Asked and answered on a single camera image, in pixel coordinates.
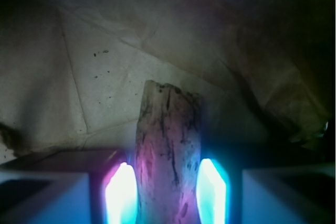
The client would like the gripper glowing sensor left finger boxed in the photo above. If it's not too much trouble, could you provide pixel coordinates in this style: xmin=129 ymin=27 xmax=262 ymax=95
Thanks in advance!
xmin=1 ymin=149 xmax=138 ymax=223

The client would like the crumpled brown paper bag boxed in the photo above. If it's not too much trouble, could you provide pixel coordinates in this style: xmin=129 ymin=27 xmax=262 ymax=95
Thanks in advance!
xmin=1 ymin=0 xmax=335 ymax=163

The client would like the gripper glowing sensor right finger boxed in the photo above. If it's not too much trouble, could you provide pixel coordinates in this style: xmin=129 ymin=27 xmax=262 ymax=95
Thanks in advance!
xmin=196 ymin=144 xmax=335 ymax=223

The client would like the brown wood chip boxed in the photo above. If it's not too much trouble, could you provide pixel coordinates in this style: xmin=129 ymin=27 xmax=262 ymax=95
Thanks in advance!
xmin=135 ymin=80 xmax=201 ymax=223

